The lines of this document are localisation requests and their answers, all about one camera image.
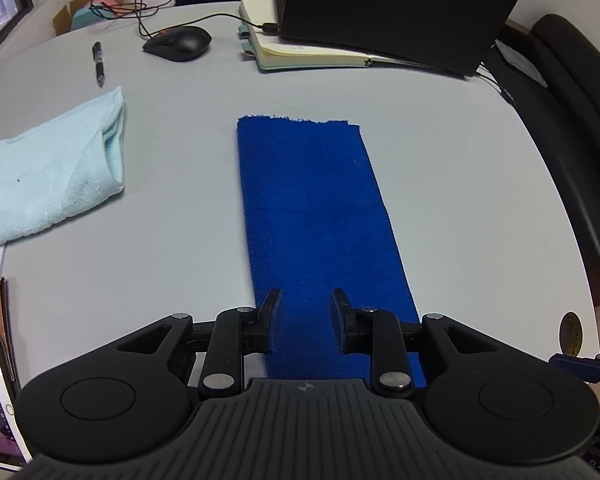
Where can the teal sticky note block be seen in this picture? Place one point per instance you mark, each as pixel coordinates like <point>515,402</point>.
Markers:
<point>85,19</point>

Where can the round bronze disc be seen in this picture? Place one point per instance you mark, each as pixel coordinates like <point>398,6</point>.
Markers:
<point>571,335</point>

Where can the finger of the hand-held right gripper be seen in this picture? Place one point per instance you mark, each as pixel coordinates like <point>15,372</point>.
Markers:
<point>580,367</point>

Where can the black leather sofa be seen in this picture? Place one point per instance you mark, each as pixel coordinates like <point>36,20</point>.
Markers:
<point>575,110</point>

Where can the black pen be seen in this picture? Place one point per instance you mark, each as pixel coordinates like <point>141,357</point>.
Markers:
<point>98,62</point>

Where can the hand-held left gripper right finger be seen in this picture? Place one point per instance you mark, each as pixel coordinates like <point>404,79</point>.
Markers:
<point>337,320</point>

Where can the pink sticky note block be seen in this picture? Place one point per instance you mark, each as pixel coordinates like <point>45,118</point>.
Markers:
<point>105,2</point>

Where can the dark blue towel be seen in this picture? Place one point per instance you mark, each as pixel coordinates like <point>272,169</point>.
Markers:
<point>310,200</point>

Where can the black computer mouse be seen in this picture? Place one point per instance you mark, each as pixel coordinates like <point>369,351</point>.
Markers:
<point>177,42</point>

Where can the blue face mask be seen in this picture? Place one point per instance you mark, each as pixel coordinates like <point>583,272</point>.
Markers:
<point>520,62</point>

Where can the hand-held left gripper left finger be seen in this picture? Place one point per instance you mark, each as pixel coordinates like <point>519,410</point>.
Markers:
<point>275,320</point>

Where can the light blue towel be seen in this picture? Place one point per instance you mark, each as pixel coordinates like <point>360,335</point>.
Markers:
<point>40,170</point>

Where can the black laptop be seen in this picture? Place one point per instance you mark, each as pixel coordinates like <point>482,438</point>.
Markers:
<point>395,10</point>

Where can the open cream notebook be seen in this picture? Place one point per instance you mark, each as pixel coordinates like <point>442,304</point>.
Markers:
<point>305,55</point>

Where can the cardboard box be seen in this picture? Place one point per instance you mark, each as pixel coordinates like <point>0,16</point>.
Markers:
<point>62,17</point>

